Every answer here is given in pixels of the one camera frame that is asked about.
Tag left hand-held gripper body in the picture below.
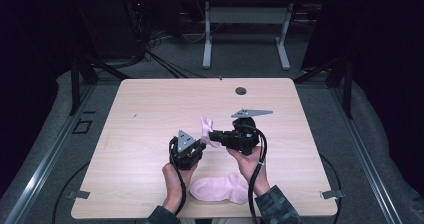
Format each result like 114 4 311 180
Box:
168 129 207 171

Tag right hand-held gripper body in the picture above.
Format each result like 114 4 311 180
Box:
221 108 274 157

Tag pink sock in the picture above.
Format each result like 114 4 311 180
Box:
200 116 222 149
189 171 250 206

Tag person's right hand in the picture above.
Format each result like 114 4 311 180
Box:
226 145 268 186

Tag person's left hand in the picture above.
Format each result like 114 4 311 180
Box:
161 161 200 202

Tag person's legs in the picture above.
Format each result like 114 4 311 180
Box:
179 218 262 224

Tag white desk with metal legs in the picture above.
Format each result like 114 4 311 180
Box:
183 0 330 71

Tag dark equipment rack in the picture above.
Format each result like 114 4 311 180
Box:
119 0 149 60

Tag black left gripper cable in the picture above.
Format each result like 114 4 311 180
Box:
168 136 188 217

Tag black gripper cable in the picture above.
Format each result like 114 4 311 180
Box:
168 136 188 217
237 123 269 224

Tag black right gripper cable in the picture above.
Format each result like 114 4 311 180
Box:
237 123 269 224

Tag bundle of black floor cables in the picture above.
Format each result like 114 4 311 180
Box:
143 48 208 80

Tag white floor cables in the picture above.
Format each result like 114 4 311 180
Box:
180 30 208 44

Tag grey metal table bracket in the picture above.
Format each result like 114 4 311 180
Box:
319 189 346 200
65 190 91 200

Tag black floor cable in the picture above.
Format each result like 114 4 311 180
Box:
51 160 92 224
319 153 343 224

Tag black metal frame stand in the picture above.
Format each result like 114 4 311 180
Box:
68 52 132 117
293 54 355 120

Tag aluminium floor rail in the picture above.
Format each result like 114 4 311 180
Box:
2 83 98 224
329 86 405 224

